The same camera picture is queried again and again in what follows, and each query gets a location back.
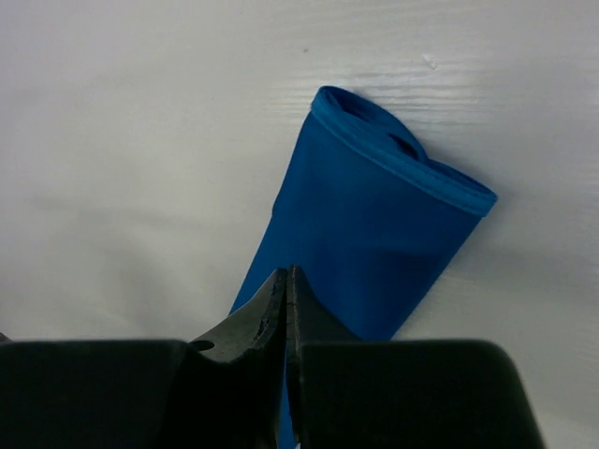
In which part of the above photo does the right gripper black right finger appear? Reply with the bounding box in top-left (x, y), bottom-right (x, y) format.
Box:
top-left (286, 267), bottom-right (544, 448)

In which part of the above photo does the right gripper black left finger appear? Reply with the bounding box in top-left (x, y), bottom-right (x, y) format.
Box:
top-left (1, 269), bottom-right (286, 448)

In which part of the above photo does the blue cloth napkin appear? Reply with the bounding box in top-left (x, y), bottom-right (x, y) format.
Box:
top-left (227, 85), bottom-right (499, 449)

